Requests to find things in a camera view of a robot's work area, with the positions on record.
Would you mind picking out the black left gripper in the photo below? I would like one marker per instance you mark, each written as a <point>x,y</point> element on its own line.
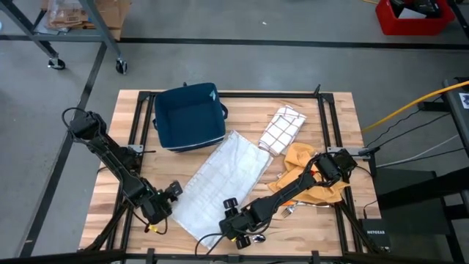
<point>155,209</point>

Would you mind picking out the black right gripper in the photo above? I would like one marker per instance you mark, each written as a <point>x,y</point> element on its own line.
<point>238,223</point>

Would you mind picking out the white grey-striped kitchen towel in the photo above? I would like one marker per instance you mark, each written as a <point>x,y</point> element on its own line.
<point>220,176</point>

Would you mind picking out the mustard yellow towel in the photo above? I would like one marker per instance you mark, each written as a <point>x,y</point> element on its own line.
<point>297,161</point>

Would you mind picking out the white red-checked kitchen towel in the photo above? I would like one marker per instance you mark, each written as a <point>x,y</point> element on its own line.
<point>282,130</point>

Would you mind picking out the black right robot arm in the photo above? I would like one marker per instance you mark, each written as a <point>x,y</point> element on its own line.
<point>286,194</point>

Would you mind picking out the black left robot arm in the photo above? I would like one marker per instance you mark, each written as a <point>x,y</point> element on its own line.
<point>121,161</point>

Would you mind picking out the silver mounting plate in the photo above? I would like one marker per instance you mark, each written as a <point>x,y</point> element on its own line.
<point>135,148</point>
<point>331,149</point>

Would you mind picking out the navy blue fabric basket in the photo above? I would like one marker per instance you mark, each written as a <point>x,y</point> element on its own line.
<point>188,117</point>

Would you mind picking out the black equipment stand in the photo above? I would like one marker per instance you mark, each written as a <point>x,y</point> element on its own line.
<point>403,183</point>

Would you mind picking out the grey metal cart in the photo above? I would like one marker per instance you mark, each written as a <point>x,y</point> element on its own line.
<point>73,36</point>

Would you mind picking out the brown cardboard box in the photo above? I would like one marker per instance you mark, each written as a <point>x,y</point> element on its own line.
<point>117,14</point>

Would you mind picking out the plastic-wrapped cardboard stack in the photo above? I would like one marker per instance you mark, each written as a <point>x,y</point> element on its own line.
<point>66,16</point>

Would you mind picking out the red plastic bin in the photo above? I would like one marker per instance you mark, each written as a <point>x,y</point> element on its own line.
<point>388,26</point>

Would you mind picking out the black electronic device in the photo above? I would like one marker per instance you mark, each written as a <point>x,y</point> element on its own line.
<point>427,6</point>

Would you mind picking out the black aluminium frame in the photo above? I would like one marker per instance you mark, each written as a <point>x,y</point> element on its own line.
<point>256,95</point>

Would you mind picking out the black Netgear network switch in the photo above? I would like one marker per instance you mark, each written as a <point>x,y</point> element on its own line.
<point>375,234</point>

